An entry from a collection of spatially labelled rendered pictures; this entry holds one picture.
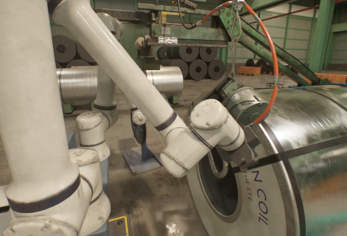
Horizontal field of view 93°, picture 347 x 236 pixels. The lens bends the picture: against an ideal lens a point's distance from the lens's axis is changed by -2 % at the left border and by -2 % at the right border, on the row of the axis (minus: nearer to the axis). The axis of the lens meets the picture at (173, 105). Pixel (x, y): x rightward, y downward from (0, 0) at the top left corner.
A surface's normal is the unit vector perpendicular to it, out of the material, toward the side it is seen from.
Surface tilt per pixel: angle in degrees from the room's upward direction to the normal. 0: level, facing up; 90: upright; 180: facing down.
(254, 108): 115
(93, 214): 71
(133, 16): 90
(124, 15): 90
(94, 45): 98
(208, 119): 50
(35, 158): 90
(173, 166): 77
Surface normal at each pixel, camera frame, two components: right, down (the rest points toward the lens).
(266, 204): -0.94, 0.08
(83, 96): 0.32, 0.54
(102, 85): -0.11, 0.25
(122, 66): 0.33, 0.11
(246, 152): -0.59, -0.50
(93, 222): 0.65, -0.14
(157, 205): 0.00, -0.97
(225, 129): 0.49, 0.38
